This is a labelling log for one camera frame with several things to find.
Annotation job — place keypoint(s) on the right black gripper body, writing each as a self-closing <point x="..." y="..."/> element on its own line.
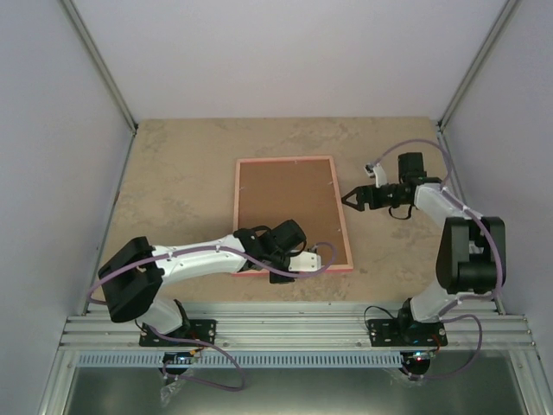
<point x="382" y="201"/>

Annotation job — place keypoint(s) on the grey slotted cable duct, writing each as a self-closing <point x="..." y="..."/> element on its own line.
<point x="250" y="359"/>

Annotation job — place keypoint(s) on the left aluminium corner post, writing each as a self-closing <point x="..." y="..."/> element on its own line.
<point x="79" y="25"/>

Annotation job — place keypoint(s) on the brown cardboard backing board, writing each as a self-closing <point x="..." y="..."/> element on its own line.
<point x="285" y="194"/>

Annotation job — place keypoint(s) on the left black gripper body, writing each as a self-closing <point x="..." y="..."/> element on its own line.
<point x="276" y="278"/>

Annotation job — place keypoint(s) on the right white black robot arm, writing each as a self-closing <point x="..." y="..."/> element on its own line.
<point x="470" y="262"/>

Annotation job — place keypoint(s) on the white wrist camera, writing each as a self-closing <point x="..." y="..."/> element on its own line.
<point x="377" y="173"/>
<point x="305" y="262"/>

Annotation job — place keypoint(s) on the aluminium corner post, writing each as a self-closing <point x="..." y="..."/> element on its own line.
<point x="492" y="37"/>
<point x="79" y="25"/>

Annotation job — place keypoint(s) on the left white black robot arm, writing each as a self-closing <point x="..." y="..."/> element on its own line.
<point x="133" y="276"/>

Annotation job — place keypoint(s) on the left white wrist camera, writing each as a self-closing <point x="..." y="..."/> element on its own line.
<point x="305" y="262"/>

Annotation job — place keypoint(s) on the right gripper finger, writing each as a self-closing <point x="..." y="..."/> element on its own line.
<point x="357" y="192"/>
<point x="355" y="202"/>

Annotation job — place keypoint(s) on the aluminium rail bed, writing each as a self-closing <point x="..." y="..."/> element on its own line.
<point x="265" y="323"/>

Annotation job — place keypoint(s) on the right aluminium corner post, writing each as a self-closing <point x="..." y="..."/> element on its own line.
<point x="492" y="37"/>

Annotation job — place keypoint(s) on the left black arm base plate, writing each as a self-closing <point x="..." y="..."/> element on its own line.
<point x="203" y="330"/>

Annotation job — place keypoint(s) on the crumpled clear plastic wrap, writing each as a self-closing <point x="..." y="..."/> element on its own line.
<point x="168" y="391"/>

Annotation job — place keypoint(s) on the pink wooden picture frame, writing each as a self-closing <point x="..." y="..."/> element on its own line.
<point x="341" y="207"/>

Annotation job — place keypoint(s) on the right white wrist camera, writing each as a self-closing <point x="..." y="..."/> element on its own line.
<point x="377" y="173"/>

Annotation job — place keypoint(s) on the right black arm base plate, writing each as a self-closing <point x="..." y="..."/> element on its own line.
<point x="391" y="333"/>

